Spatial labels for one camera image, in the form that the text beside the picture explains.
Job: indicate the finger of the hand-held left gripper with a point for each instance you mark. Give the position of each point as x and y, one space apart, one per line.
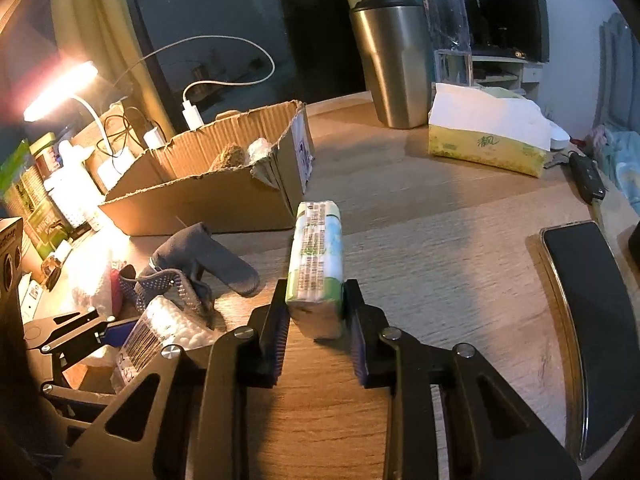
75 396
120 332

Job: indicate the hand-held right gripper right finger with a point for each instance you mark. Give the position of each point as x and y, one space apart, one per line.
357 355

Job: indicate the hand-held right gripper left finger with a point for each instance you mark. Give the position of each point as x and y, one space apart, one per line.
278 345

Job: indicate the bag of cotton swabs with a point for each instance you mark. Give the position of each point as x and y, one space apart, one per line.
160 327

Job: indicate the green white tissue pack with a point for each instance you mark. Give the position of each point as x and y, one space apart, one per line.
315 255

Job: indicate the cardboard box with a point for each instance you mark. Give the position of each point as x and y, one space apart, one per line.
200 200

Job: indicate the red cloth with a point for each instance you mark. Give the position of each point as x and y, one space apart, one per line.
117 287

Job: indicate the white plastic wrap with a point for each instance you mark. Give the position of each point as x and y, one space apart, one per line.
92 275

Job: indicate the green carton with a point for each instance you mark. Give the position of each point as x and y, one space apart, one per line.
15 180

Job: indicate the white plastic bottle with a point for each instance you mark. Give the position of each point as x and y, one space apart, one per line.
70 190

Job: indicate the white desk lamp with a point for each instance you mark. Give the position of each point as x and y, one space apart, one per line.
60 90

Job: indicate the small white charger plug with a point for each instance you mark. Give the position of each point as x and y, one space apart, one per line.
155 138

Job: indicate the brown fuzzy lump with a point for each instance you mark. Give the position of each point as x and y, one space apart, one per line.
227 156

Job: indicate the clear plastic bag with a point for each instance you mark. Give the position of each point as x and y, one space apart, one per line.
260 150

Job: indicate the tall white charger plug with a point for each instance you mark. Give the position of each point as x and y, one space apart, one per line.
192 115

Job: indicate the black smartphone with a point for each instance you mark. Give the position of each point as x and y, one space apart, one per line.
590 320

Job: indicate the yellow tissue box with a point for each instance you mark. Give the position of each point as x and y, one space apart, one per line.
480 145

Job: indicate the black car key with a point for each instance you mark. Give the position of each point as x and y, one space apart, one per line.
585 175

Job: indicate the white round device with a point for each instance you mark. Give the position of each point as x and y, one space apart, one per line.
557 137

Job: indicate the steel tumbler black lid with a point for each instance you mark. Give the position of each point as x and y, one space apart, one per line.
395 60

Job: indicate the white computer desk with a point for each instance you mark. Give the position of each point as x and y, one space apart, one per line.
505 75

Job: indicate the dark glass window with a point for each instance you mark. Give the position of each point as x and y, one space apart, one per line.
240 10

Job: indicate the clear plastic water bottle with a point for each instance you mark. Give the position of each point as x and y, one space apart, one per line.
445 5

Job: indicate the black monitor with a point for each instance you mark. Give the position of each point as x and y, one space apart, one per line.
470 10

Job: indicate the black computer tower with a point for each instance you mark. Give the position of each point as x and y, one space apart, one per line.
515 20

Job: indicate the grey padded headboard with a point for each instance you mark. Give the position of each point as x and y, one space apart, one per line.
620 70

